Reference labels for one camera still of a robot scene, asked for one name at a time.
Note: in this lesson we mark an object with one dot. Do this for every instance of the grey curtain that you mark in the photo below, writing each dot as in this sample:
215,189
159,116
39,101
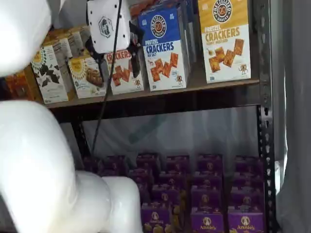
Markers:
295,116

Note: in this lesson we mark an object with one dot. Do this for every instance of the tan white snack box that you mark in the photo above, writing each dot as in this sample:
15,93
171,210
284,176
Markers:
62,49
75,41

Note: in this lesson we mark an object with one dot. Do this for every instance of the brown wooden shelf board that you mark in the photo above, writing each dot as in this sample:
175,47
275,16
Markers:
170,93

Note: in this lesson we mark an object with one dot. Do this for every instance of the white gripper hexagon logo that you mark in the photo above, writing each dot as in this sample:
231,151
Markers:
107,24

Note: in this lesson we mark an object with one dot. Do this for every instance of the white box yellow sun print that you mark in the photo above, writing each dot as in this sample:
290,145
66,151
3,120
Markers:
49,72

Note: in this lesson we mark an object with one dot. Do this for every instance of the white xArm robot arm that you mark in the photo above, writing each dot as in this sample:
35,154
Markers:
36,170

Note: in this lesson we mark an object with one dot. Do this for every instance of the yellow white snack bar box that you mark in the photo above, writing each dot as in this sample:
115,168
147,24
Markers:
85,77

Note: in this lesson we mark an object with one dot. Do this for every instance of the blue white pretzel crackers box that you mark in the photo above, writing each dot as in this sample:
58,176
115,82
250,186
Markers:
165,48

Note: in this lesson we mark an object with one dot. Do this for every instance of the yellow white pretzel crackers box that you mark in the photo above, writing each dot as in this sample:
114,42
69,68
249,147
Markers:
226,41

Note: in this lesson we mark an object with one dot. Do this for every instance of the dark orange snack box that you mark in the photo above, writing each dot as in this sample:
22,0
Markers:
19,85

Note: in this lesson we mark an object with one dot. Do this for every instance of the purple Annie's box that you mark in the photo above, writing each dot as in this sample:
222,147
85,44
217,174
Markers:
177,163
141,176
248,165
247,180
155,218
115,163
246,200
172,179
208,179
92,165
206,222
148,162
206,199
209,163
245,222
165,194

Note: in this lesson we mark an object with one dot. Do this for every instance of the orange white pretzel crackers box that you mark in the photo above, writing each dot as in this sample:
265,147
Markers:
124,75

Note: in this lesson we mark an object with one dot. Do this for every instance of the dark metal shelf rack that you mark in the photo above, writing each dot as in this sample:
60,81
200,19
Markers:
266,121

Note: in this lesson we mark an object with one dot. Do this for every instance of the clear plastic sheet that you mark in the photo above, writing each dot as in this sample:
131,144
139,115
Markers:
170,131

